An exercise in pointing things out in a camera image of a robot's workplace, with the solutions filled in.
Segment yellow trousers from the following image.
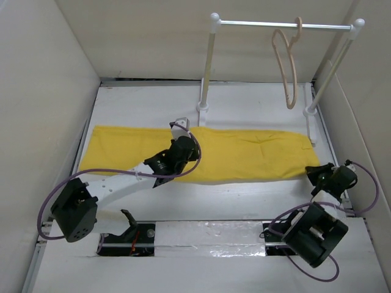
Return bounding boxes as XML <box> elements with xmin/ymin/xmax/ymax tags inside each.
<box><xmin>79</xmin><ymin>126</ymin><xmax>320</xmax><ymax>183</ymax></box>

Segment beige plastic hanger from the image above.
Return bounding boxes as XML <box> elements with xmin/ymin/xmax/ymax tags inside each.
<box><xmin>271</xmin><ymin>16</ymin><xmax>303</xmax><ymax>109</ymax></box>

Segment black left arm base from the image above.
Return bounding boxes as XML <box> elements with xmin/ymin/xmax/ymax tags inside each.
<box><xmin>96</xmin><ymin>209</ymin><xmax>156</xmax><ymax>257</ymax></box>

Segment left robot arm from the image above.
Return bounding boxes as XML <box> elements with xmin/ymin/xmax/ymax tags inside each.
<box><xmin>51</xmin><ymin>136</ymin><xmax>201</xmax><ymax>243</ymax></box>

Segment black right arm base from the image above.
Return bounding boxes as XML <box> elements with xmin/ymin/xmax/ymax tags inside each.
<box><xmin>259</xmin><ymin>221</ymin><xmax>297</xmax><ymax>256</ymax></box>

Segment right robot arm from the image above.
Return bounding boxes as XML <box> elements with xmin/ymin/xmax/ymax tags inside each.
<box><xmin>282</xmin><ymin>161</ymin><xmax>358</xmax><ymax>268</ymax></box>

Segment white clothes rack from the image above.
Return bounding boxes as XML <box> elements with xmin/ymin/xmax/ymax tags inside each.
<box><xmin>196</xmin><ymin>12</ymin><xmax>366</xmax><ymax>146</ymax></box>

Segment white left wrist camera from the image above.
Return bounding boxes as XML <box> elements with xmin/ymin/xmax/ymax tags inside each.
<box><xmin>169</xmin><ymin>117</ymin><xmax>191</xmax><ymax>140</ymax></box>

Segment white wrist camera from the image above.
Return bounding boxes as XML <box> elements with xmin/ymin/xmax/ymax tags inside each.
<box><xmin>169</xmin><ymin>117</ymin><xmax>191</xmax><ymax>140</ymax></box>
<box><xmin>345</xmin><ymin>159</ymin><xmax>357</xmax><ymax>173</ymax></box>

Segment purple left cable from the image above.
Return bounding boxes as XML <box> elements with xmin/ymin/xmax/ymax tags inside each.
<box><xmin>38</xmin><ymin>121</ymin><xmax>202</xmax><ymax>241</ymax></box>

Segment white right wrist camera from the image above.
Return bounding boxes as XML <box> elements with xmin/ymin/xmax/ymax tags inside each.
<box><xmin>345</xmin><ymin>159</ymin><xmax>357</xmax><ymax>173</ymax></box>

